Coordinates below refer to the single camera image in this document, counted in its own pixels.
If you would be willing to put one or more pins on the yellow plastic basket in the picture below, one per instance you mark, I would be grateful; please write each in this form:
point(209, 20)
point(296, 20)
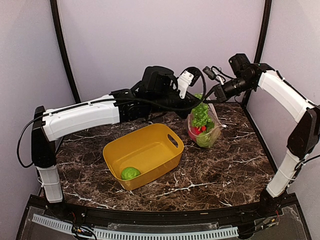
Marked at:
point(154, 150)

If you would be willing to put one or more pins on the clear zip top bag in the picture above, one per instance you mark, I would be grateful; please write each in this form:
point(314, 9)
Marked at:
point(218, 125)

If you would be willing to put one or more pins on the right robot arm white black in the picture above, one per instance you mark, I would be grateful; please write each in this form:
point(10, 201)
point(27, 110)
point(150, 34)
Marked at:
point(306, 134)

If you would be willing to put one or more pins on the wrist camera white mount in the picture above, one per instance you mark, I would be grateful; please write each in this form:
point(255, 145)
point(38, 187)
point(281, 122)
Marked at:
point(186, 79)
point(214, 75)

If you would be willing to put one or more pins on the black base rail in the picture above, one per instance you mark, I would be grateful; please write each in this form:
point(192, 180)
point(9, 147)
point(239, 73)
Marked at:
point(238, 215)

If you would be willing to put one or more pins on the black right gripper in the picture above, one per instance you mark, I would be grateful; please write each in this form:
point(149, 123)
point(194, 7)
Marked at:
point(221, 94)

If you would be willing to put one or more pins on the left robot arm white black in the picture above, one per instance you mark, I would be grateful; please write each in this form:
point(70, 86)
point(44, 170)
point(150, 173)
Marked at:
point(158, 91)

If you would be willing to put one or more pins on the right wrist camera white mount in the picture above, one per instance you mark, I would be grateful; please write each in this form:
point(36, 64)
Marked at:
point(214, 75)

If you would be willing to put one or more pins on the black frame post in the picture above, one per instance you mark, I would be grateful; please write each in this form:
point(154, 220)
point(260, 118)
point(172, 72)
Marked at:
point(63, 50)
point(263, 31)

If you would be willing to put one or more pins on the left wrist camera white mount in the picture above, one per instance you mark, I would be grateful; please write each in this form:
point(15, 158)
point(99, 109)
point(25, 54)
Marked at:
point(186, 79)

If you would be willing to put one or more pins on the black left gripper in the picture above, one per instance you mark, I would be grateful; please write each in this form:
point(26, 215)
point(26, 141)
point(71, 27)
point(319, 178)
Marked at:
point(184, 112)

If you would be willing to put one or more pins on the green grape bunch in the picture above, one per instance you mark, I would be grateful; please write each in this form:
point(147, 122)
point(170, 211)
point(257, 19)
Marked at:
point(201, 117)

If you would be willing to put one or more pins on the left black frame post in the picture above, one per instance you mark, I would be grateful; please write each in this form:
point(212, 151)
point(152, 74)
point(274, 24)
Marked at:
point(63, 50)

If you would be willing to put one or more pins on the green chayote front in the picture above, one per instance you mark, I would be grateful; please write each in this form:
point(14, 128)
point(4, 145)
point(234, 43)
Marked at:
point(129, 173)

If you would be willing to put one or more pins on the white slotted cable duct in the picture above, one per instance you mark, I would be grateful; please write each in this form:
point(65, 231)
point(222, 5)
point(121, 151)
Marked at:
point(117, 231)

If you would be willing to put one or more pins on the right black frame post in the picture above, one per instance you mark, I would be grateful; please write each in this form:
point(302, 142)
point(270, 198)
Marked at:
point(263, 31)

